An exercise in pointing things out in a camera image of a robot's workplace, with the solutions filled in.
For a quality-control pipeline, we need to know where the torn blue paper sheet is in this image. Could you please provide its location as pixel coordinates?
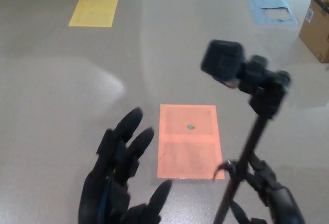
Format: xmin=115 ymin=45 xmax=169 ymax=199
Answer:
xmin=246 ymin=0 xmax=298 ymax=25

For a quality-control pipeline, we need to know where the orange paper sheet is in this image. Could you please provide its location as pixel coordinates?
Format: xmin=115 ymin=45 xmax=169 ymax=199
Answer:
xmin=156 ymin=103 xmax=226 ymax=180

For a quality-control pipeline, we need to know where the yellow paper sheet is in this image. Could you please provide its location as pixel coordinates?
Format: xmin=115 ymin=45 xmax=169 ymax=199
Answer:
xmin=68 ymin=0 xmax=120 ymax=27

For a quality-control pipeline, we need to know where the brown cardboard box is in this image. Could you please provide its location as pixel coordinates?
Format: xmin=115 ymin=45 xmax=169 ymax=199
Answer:
xmin=298 ymin=0 xmax=329 ymax=63

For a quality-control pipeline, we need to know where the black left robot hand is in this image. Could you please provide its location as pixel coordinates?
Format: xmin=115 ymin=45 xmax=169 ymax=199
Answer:
xmin=78 ymin=107 xmax=173 ymax=224

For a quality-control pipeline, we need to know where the black telescopic phone stand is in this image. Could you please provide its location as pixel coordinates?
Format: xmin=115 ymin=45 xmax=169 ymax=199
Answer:
xmin=199 ymin=39 xmax=293 ymax=224

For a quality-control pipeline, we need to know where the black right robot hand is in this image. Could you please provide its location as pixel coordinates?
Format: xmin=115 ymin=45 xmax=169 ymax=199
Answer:
xmin=230 ymin=152 xmax=306 ymax=224

